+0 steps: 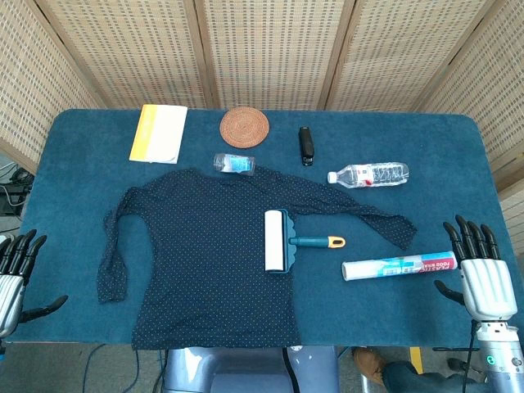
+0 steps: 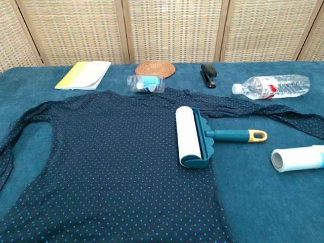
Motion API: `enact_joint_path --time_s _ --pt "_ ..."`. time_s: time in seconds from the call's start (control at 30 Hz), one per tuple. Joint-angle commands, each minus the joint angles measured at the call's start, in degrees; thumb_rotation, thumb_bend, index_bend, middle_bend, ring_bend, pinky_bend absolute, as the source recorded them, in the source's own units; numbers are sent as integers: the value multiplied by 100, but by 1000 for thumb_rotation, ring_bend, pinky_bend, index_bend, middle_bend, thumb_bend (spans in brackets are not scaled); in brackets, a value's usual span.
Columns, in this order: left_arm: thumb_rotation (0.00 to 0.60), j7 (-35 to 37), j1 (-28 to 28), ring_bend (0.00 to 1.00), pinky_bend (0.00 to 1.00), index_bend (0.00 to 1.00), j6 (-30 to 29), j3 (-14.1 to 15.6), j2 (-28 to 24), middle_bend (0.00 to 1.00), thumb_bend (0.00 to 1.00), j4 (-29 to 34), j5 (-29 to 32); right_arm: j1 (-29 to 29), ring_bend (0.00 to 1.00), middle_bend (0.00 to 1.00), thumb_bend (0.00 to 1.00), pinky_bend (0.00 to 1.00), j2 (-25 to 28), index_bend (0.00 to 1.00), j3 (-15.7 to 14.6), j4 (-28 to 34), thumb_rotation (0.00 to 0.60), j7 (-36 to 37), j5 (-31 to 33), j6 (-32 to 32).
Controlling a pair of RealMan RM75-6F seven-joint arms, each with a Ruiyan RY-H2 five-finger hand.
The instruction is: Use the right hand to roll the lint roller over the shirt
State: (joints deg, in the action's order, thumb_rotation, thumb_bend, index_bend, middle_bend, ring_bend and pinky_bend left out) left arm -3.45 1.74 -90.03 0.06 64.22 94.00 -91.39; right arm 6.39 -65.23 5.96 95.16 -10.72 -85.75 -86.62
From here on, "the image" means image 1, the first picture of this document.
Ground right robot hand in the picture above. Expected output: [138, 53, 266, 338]
[434, 215, 518, 322]

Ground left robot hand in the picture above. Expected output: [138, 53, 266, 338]
[0, 228, 70, 339]

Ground teal lint roller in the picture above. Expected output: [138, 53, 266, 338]
[264, 210, 346, 274]

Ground dark dotted long-sleeve shirt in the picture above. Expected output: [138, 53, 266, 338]
[96, 165, 418, 351]

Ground plastic food wrap roll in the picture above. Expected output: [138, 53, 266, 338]
[341, 251, 459, 282]

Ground person's leg in jeans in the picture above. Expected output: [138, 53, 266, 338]
[382, 359, 490, 393]

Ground blue carpet table cover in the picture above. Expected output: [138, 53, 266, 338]
[4, 107, 517, 350]

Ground brown leather shoe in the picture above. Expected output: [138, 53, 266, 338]
[352, 347, 388, 386]

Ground large clear water bottle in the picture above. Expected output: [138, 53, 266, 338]
[327, 161, 411, 190]

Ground yellow and white booklet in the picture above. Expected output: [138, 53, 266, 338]
[129, 104, 189, 165]

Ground black stapler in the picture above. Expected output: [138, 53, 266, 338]
[298, 125, 315, 167]

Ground grey robot torso base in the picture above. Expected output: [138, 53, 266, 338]
[162, 346, 341, 393]

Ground small clear plastic bottle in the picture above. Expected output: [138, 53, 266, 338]
[212, 152, 257, 176]

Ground round woven rattan coaster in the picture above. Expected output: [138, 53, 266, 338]
[219, 106, 272, 147]

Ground woven bamboo folding screen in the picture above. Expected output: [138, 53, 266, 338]
[0, 0, 524, 242]

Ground black cables on floor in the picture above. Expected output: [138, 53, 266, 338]
[0, 161, 36, 218]

